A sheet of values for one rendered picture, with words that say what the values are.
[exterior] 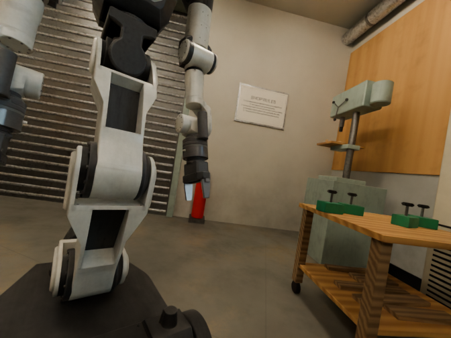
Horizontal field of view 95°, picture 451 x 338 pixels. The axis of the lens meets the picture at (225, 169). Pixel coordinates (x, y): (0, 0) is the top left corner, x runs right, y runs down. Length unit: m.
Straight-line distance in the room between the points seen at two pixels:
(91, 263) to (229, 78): 2.39
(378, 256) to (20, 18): 1.22
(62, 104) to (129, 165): 2.40
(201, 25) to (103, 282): 0.91
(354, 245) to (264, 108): 1.72
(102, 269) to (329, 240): 1.66
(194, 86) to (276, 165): 2.04
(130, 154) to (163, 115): 1.99
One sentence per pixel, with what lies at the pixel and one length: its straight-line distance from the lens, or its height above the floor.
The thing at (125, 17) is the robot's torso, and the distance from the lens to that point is 0.77.
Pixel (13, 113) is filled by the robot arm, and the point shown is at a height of 0.71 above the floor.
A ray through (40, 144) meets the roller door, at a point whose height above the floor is 0.60.
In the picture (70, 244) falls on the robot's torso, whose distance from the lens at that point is 0.91.
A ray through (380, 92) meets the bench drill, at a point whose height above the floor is 1.43.
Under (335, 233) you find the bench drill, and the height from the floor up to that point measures 0.27.
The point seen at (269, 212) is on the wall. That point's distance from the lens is 2.73.
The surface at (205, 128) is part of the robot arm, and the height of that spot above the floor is 0.79.
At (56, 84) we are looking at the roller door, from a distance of 3.01.
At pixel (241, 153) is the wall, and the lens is 2.56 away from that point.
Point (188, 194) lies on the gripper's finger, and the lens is 0.75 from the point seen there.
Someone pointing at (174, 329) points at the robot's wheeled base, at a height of 0.21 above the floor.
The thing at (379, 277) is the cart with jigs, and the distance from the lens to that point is 0.98.
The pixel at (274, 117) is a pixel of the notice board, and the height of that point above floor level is 1.38.
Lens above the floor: 0.67
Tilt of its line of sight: level
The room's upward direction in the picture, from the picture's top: 9 degrees clockwise
